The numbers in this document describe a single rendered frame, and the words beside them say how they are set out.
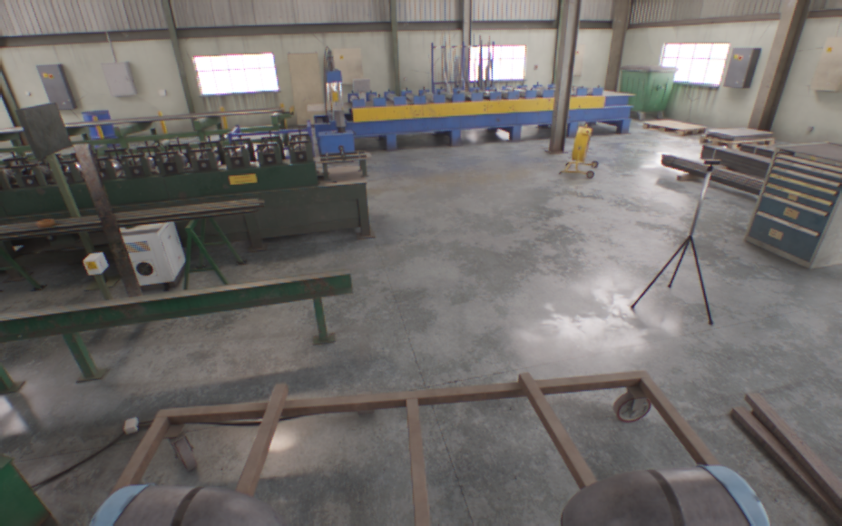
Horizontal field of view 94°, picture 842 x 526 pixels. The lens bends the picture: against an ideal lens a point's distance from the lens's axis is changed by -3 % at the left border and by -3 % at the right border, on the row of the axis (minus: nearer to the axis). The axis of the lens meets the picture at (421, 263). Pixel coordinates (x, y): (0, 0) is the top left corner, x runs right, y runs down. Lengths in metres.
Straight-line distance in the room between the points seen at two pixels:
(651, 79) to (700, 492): 13.04
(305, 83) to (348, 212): 8.26
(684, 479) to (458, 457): 1.73
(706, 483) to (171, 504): 0.75
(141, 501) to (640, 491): 0.70
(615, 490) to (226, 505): 0.56
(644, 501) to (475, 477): 1.66
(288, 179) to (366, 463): 3.08
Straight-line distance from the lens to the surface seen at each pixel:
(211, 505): 0.71
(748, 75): 12.80
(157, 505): 0.74
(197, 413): 2.47
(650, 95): 13.64
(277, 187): 4.60
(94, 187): 3.71
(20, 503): 2.73
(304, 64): 12.60
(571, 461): 1.99
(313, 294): 2.98
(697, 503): 0.74
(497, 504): 2.25
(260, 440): 2.13
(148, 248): 4.34
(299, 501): 2.33
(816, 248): 5.23
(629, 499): 0.72
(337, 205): 4.64
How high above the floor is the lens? 1.90
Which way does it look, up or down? 27 degrees down
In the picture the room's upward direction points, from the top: 2 degrees counter-clockwise
